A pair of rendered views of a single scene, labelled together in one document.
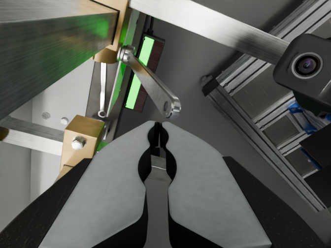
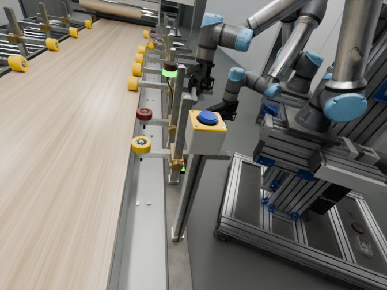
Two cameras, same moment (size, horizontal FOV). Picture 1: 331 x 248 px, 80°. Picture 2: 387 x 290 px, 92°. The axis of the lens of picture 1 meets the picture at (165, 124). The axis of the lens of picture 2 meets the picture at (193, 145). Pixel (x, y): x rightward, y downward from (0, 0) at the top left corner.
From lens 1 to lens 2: 93 cm
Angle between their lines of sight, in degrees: 77
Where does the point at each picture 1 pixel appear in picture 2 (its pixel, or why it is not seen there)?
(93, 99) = (167, 171)
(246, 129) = (262, 235)
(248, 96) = (243, 215)
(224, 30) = not seen: hidden behind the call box
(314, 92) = (213, 109)
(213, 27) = not seen: hidden behind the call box
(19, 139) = (155, 151)
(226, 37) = not seen: hidden behind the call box
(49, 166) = (139, 247)
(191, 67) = (202, 231)
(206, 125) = (245, 275)
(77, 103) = (154, 192)
